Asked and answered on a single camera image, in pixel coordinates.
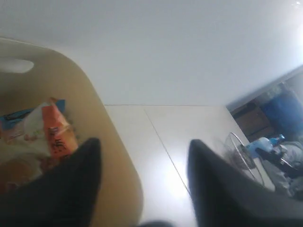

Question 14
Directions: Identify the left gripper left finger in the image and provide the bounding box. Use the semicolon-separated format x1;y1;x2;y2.
0;138;102;227

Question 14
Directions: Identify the orange noodle packet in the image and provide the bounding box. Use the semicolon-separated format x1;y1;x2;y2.
0;98;78;193

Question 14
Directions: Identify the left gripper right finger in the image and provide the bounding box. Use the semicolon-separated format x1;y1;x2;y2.
187;140;303;227

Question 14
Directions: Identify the blue water bottle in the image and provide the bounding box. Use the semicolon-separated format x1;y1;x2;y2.
246;134;285;152

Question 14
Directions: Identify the right cream plastic bin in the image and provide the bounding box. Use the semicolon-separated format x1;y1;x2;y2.
0;38;143;227

